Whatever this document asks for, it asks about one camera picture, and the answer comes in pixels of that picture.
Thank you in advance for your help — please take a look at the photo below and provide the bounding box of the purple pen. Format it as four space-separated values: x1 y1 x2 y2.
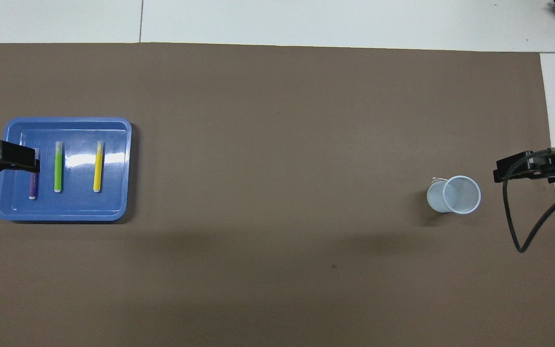
28 148 40 200

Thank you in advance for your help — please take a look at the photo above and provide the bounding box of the green pen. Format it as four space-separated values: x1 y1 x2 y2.
54 141 65 193

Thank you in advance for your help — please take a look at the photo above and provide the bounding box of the yellow pen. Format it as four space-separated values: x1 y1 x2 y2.
93 141 105 193

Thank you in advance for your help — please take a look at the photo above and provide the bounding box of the light blue mesh cup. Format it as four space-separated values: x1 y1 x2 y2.
426 175 481 215

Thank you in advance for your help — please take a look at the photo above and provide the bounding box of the blue plastic tray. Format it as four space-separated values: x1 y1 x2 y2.
0 117 132 222

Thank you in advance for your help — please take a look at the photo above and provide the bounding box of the brown table mat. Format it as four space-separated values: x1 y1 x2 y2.
0 42 555 347

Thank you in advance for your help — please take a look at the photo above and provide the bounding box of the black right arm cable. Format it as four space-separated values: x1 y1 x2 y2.
502 149 555 253

